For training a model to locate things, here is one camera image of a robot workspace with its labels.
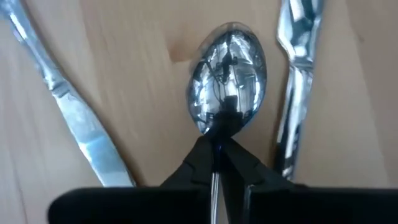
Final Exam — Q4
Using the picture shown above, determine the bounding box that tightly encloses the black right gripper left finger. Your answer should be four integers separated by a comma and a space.
48, 136, 216, 224

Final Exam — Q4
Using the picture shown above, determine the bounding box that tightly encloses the stainless steel table knife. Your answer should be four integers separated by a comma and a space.
0, 0, 136, 187
273, 0, 324, 181

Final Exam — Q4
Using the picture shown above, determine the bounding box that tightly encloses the stainless steel spoon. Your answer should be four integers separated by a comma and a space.
185, 21, 268, 224

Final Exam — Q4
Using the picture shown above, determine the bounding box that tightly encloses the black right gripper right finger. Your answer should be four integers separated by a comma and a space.
220, 138, 398, 224

